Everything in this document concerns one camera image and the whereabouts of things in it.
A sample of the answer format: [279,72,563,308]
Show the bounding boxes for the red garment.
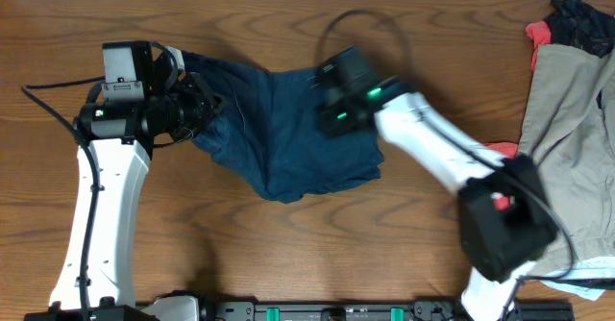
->
[487,20,552,210]

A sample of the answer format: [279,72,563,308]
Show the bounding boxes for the white light blue garment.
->
[544,257,614,301]

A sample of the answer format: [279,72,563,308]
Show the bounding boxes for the beige khaki garment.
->
[518,44,614,260]

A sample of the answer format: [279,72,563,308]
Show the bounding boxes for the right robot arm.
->
[320,78,559,320]

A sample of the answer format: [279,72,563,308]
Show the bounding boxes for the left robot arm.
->
[22,73,227,320]

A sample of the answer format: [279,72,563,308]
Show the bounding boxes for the black patterned garment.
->
[544,0,614,58]

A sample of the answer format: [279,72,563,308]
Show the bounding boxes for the dark blue denim shorts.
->
[183,52,383,203]

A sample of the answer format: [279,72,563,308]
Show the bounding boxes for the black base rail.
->
[143,289,576,321]

